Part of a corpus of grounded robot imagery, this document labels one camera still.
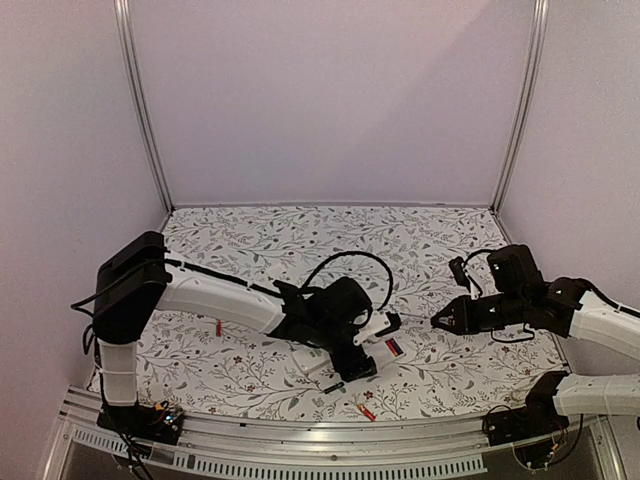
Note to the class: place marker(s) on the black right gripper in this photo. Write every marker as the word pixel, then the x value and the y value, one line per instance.
pixel 456 306

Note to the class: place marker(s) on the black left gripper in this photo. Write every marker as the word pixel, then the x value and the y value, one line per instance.
pixel 361 363

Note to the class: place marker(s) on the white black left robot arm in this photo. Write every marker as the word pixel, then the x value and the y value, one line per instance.
pixel 144 277

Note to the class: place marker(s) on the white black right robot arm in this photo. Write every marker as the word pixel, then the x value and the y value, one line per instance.
pixel 568 307

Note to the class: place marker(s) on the red orange battery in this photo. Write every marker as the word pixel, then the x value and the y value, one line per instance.
pixel 393 347

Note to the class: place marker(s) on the purple blue battery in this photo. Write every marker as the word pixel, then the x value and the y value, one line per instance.
pixel 395 347

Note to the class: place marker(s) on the floral patterned table mat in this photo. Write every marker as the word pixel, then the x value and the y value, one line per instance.
pixel 399 255

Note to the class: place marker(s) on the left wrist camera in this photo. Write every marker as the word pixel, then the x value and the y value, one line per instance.
pixel 379 325

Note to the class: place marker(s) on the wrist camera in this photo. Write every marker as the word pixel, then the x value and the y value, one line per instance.
pixel 379 325
pixel 457 269

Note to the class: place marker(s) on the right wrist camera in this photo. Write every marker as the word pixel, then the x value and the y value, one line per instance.
pixel 457 269

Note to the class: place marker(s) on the aluminium front rail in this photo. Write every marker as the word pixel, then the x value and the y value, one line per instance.
pixel 219 447

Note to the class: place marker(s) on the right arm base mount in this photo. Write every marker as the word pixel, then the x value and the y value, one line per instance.
pixel 535 433

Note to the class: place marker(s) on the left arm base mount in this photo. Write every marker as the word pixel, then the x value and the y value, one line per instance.
pixel 161 423

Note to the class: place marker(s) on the right aluminium frame post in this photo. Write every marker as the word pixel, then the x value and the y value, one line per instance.
pixel 525 99

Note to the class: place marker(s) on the aluminium frame post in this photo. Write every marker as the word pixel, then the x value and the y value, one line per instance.
pixel 525 99
pixel 124 24

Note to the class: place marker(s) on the left aluminium frame post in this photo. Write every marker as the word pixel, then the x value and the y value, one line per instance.
pixel 124 24

